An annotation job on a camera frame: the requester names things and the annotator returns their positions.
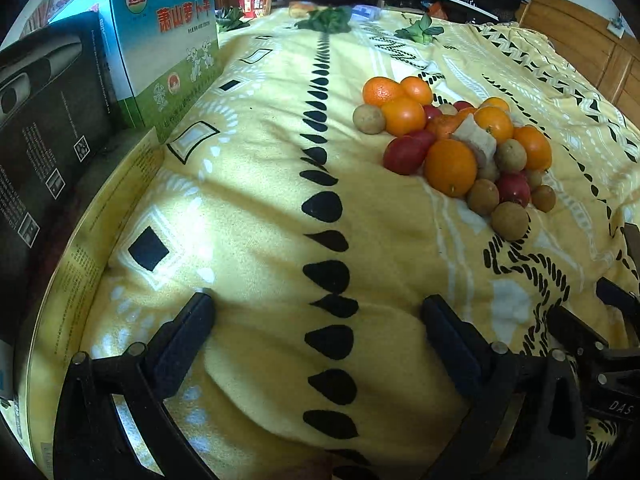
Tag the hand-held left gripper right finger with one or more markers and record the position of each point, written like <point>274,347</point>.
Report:
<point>450,340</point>

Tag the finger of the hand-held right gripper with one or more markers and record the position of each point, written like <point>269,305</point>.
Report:
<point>575,327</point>
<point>620,294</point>

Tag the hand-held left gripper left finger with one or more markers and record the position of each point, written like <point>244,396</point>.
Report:
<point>182,340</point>

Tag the pile of brown longans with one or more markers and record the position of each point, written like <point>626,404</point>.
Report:
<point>509,220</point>

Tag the yellow patterned blanket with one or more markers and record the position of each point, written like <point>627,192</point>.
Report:
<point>260,220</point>

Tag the white fruit chunk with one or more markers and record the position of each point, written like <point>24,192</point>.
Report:
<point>475,142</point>

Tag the wooden headboard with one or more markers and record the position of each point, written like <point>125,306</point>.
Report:
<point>580,55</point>

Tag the black printed box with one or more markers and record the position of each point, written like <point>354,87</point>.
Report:
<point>45,135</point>

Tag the blue and green carton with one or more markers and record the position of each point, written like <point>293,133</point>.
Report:
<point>165,35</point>

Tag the leafy green vegetable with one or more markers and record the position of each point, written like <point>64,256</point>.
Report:
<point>422,31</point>
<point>232,20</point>
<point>325,19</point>

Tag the small blue white packet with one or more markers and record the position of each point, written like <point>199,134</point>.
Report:
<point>366,10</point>

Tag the red snack box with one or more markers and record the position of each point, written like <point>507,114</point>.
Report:
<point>255,4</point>

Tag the orange snack packet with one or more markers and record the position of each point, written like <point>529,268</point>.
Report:
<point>302,8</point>

